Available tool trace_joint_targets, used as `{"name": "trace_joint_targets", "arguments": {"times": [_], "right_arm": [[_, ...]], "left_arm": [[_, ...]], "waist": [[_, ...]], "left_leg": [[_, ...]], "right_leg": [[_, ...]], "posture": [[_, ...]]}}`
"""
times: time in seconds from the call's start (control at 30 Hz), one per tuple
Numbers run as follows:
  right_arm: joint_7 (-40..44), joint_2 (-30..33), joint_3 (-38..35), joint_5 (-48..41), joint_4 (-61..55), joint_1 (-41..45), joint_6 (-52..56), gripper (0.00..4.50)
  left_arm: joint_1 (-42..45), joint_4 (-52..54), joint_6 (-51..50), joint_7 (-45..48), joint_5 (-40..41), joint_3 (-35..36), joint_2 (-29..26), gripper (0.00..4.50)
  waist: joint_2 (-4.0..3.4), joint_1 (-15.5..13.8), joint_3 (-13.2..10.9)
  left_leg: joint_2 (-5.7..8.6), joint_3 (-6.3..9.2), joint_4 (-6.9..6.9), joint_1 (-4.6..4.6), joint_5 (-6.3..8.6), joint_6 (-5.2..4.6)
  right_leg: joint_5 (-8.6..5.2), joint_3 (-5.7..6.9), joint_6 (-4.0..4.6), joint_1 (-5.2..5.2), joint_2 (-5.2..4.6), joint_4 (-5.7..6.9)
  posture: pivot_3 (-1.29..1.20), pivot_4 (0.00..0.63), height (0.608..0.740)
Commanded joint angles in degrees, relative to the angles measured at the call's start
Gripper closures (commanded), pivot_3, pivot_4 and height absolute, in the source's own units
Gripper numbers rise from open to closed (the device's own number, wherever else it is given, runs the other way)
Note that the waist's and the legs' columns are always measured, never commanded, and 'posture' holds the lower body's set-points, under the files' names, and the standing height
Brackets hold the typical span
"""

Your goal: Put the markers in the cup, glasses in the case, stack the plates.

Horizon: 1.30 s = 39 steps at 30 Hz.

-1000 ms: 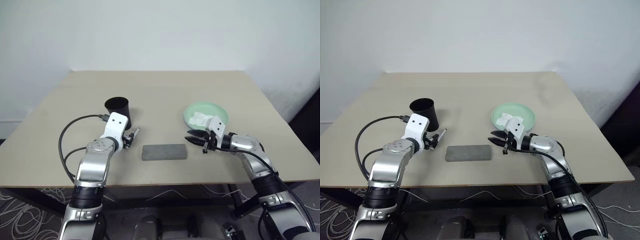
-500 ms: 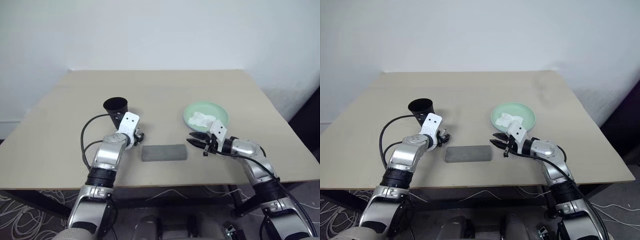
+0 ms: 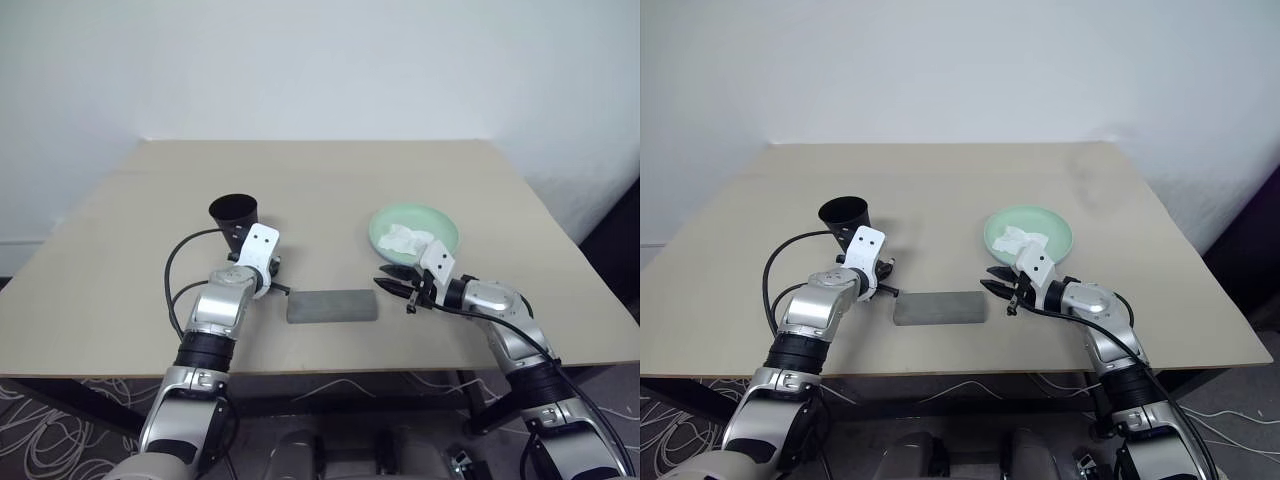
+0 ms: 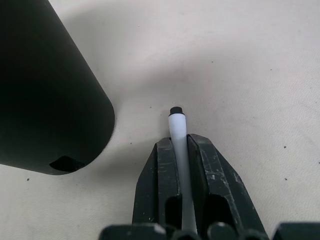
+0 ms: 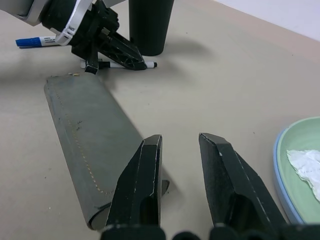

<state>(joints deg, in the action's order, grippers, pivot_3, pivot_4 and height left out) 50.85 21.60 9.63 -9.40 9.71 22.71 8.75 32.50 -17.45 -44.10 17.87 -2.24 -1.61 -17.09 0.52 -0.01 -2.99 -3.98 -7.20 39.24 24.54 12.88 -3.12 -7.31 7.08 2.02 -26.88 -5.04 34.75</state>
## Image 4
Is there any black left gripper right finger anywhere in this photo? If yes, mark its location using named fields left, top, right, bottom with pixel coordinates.
left=186, top=133, right=270, bottom=236

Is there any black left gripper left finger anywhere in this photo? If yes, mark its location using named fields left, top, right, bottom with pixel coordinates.
left=131, top=137, right=184, bottom=231

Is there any white marker with black cap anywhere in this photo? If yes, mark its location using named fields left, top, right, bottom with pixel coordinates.
left=167, top=106, right=200, bottom=235

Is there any black plastic cup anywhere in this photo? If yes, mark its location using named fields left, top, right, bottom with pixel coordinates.
left=0, top=0, right=116, bottom=177

